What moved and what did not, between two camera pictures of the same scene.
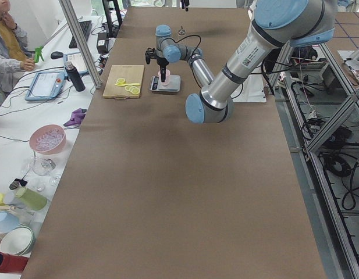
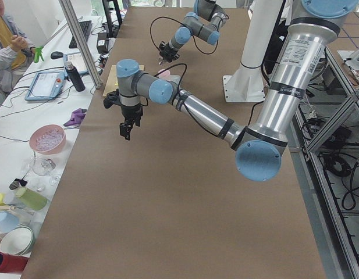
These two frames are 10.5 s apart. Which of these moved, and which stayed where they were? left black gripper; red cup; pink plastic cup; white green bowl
Moved: left black gripper
Stayed: pink plastic cup; white green bowl; red cup
